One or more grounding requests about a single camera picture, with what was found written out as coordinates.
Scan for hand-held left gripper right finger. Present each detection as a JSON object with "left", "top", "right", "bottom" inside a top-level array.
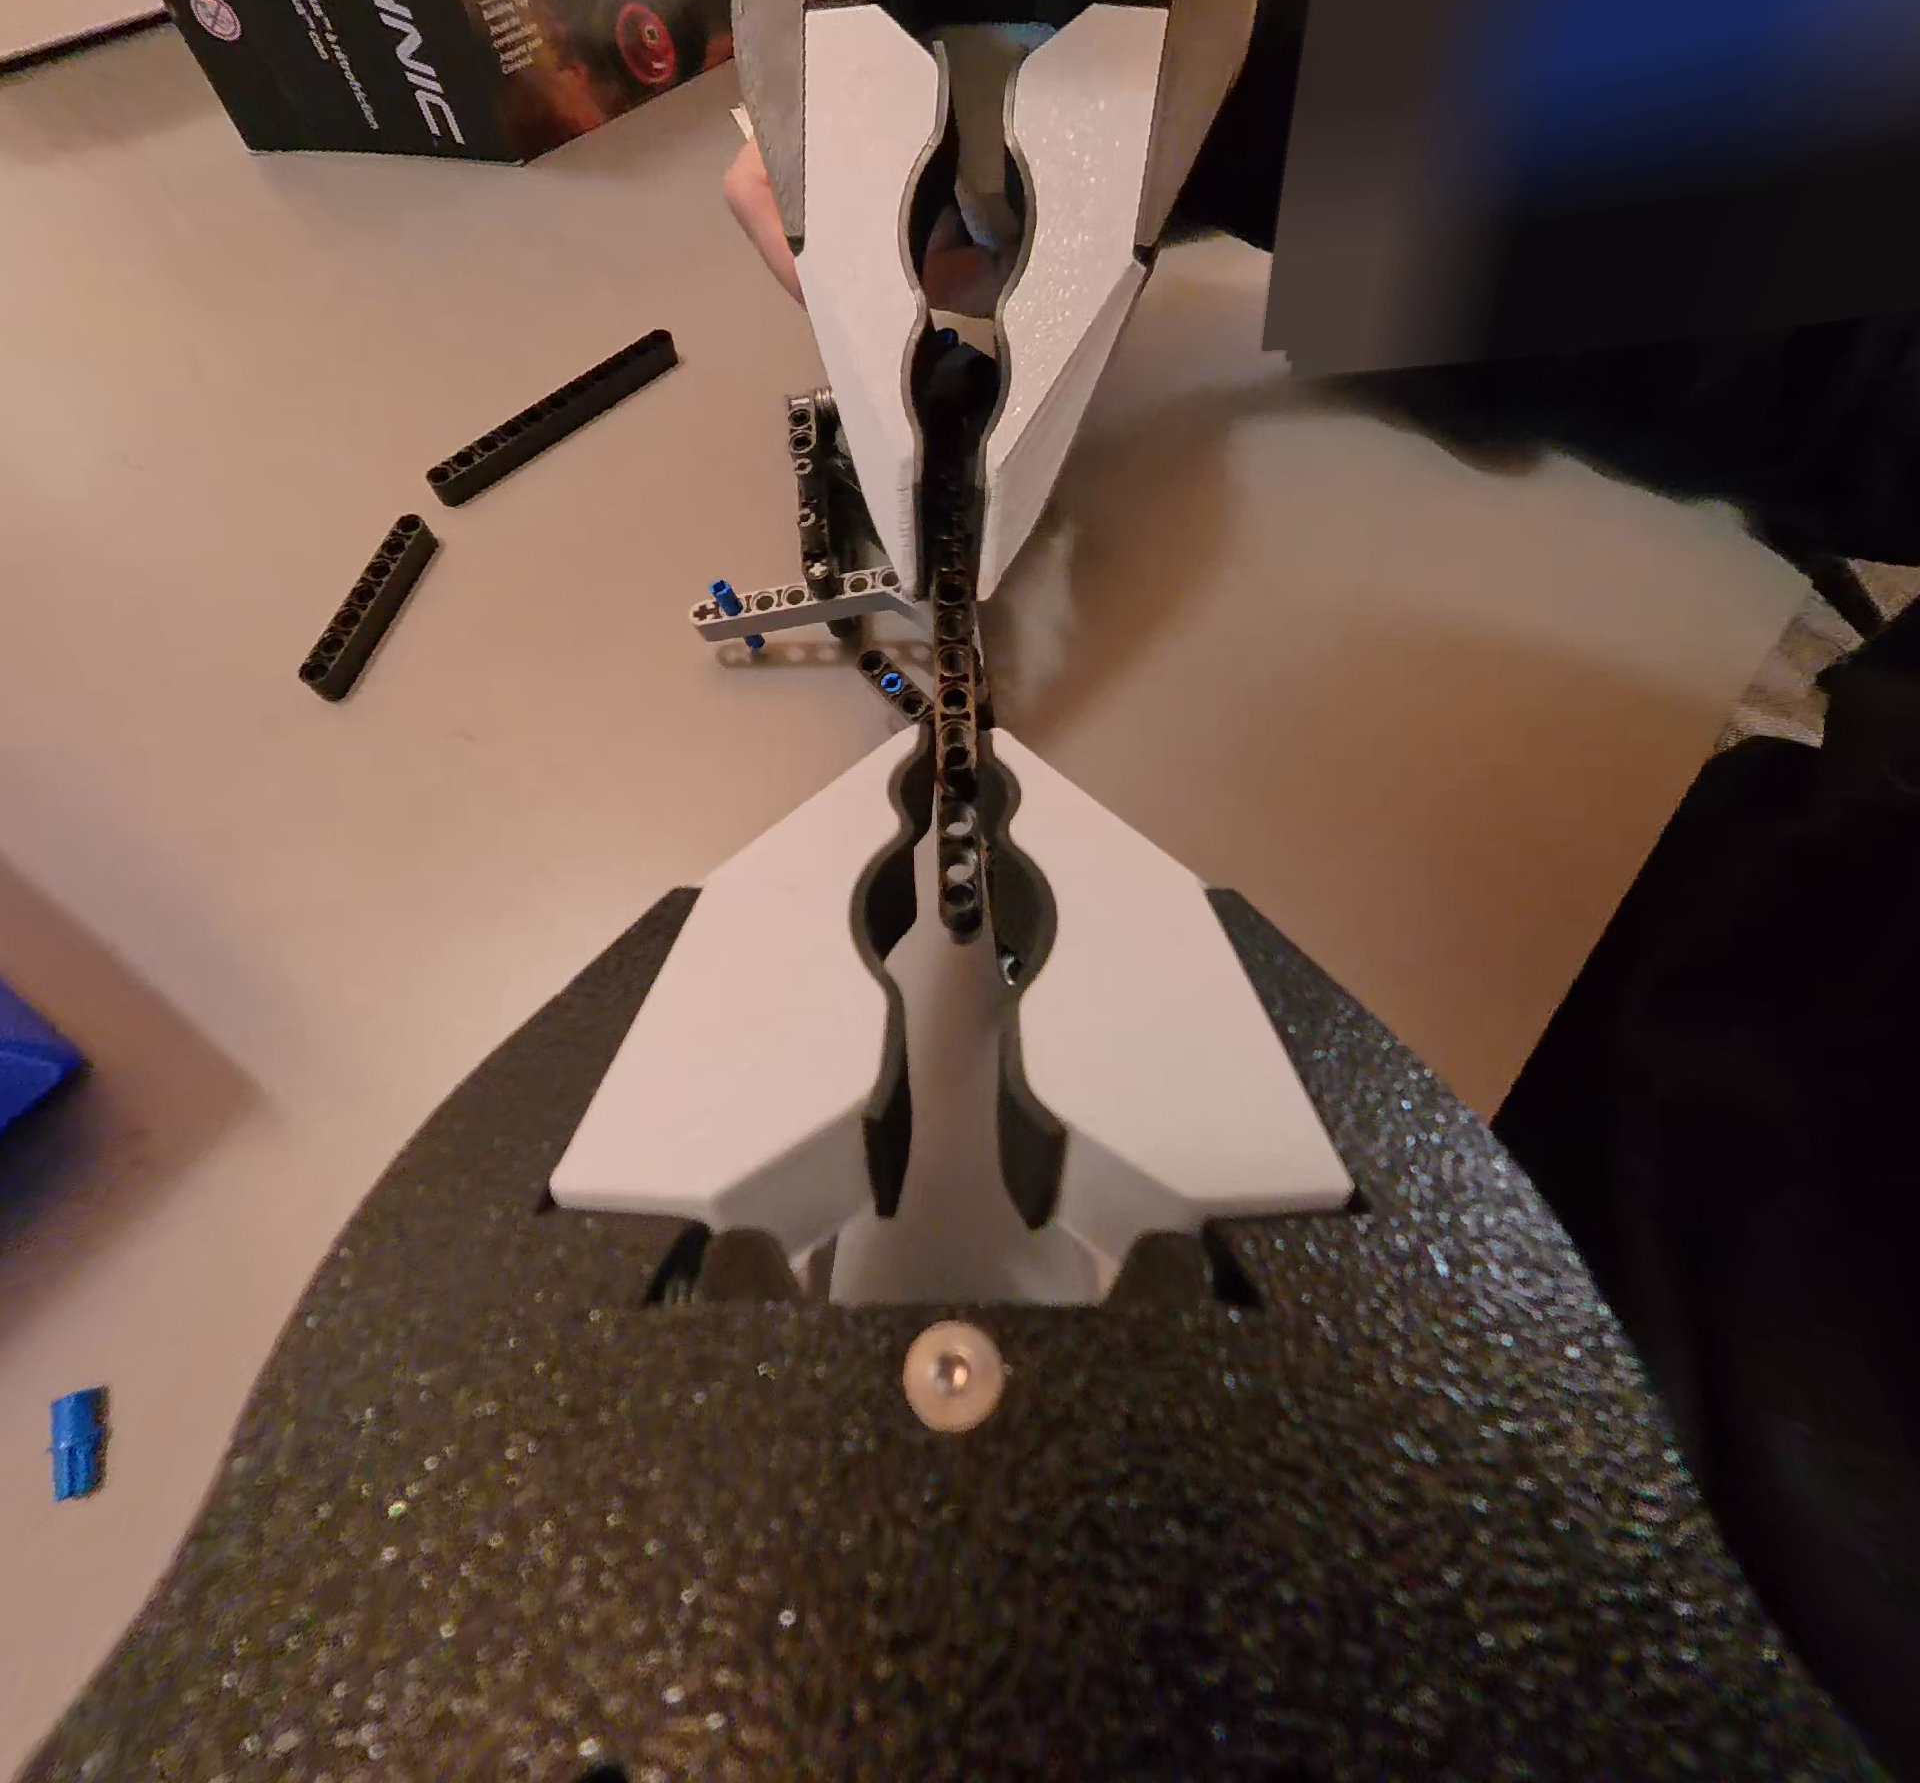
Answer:
[{"left": 990, "top": 730, "right": 1359, "bottom": 1306}]

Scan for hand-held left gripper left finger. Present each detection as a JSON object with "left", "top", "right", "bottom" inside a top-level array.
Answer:
[{"left": 548, "top": 730, "right": 940, "bottom": 1306}]

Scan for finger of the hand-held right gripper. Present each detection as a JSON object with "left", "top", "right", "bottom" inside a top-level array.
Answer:
[
  {"left": 978, "top": 0, "right": 1176, "bottom": 604},
  {"left": 790, "top": 0, "right": 962, "bottom": 600}
]

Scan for black and grey brick assembly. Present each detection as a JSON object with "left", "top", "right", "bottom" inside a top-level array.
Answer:
[{"left": 686, "top": 358, "right": 1053, "bottom": 990}]

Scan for grey desk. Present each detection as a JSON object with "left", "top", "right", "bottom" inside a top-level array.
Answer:
[{"left": 0, "top": 0, "right": 1854, "bottom": 1769}]

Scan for person's right hand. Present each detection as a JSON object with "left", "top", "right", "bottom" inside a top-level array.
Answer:
[{"left": 724, "top": 140, "right": 806, "bottom": 316}]

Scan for long black brick beam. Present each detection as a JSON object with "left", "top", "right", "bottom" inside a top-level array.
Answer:
[{"left": 427, "top": 332, "right": 679, "bottom": 510}]

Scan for black toy set box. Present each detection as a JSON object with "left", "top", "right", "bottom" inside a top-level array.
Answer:
[{"left": 83, "top": 0, "right": 753, "bottom": 170}]

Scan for person's dark clothing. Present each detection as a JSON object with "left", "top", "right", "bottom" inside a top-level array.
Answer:
[{"left": 1492, "top": 560, "right": 1920, "bottom": 1783}]

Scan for short black brick beam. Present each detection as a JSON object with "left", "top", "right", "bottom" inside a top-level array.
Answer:
[{"left": 297, "top": 514, "right": 444, "bottom": 704}]

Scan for blue storage bin with tag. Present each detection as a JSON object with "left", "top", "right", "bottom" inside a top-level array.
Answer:
[{"left": 0, "top": 980, "right": 91, "bottom": 1148}]

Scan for small blue brick pin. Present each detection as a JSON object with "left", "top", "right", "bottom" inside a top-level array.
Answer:
[{"left": 48, "top": 1386, "right": 112, "bottom": 1504}]

